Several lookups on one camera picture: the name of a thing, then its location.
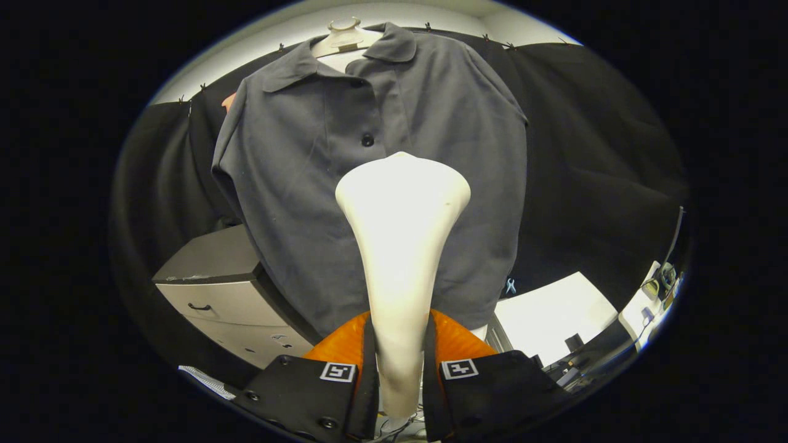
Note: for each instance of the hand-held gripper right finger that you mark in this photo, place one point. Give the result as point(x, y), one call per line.
point(431, 400)

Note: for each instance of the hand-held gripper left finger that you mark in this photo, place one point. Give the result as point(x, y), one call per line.
point(370, 400)

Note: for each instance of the white garment steamer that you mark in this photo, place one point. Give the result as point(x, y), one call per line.
point(400, 215)

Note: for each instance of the grey button shirt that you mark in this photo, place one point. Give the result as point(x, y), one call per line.
point(308, 184)

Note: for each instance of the light blue clip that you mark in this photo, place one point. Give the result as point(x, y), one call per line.
point(510, 286)

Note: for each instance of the small black box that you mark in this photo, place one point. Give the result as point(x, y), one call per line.
point(574, 343)

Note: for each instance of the white topped cabinet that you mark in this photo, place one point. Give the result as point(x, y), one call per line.
point(554, 307)

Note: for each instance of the grey mesh shoe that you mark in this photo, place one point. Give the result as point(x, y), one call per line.
point(206, 380)

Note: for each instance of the grey drawer cabinet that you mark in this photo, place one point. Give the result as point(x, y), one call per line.
point(209, 258)

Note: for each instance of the cluttered white desk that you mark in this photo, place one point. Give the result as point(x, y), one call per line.
point(634, 314)

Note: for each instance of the black backdrop cloth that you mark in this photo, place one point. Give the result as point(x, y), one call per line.
point(585, 154)

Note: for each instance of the white mannequin torso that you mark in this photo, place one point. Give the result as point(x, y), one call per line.
point(345, 40)

